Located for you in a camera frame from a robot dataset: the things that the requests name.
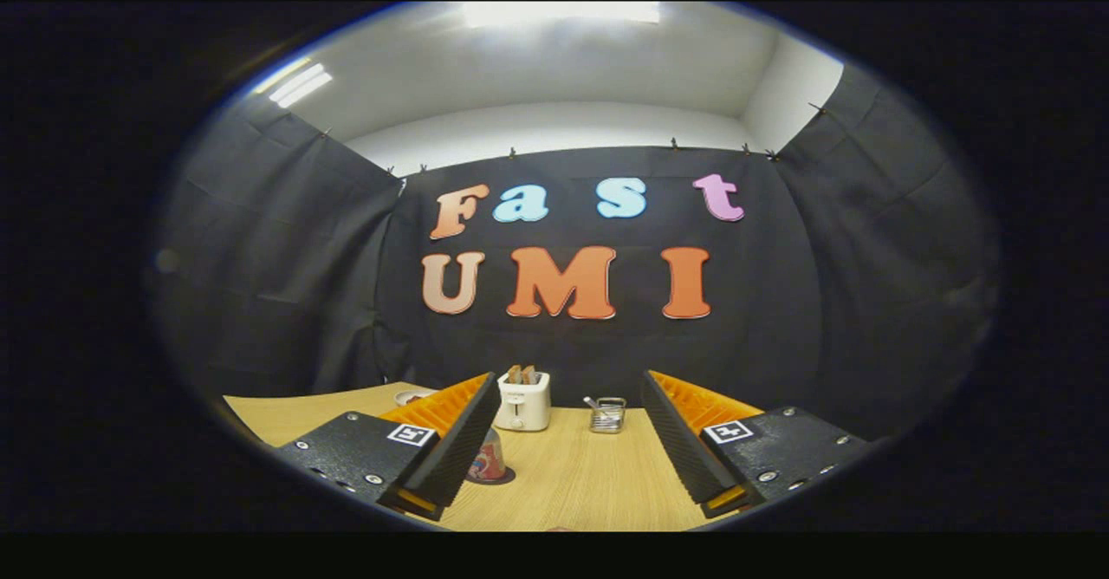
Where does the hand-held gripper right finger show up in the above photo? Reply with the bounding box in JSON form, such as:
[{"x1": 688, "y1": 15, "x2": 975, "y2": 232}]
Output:
[{"x1": 639, "y1": 370, "x2": 872, "y2": 519}]

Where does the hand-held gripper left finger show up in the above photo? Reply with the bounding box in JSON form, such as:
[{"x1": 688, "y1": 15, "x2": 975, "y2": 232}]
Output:
[{"x1": 276, "y1": 371, "x2": 503, "y2": 522}]

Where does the silver juice bottle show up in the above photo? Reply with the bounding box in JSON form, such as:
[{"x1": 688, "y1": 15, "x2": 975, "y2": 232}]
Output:
[{"x1": 468, "y1": 427, "x2": 509, "y2": 481}]

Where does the white toaster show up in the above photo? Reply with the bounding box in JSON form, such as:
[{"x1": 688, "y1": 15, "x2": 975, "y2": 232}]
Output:
[{"x1": 495, "y1": 371, "x2": 552, "y2": 433}]

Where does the wooden table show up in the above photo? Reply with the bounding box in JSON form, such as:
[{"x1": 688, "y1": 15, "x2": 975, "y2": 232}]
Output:
[{"x1": 224, "y1": 381, "x2": 737, "y2": 532}]

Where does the black backdrop cloth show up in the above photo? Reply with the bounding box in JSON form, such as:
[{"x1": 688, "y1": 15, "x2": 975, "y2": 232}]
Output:
[{"x1": 152, "y1": 63, "x2": 997, "y2": 441}]

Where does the small ceiling light panel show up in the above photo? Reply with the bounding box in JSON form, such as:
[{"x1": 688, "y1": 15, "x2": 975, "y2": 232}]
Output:
[{"x1": 264, "y1": 59, "x2": 334, "y2": 109}]

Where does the large ceiling light panel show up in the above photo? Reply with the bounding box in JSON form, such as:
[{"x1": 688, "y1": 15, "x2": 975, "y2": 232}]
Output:
[{"x1": 462, "y1": 3, "x2": 661, "y2": 28}]

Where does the metal wire basket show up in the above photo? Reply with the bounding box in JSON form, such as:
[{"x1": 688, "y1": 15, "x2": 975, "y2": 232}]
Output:
[{"x1": 583, "y1": 395, "x2": 627, "y2": 434}]

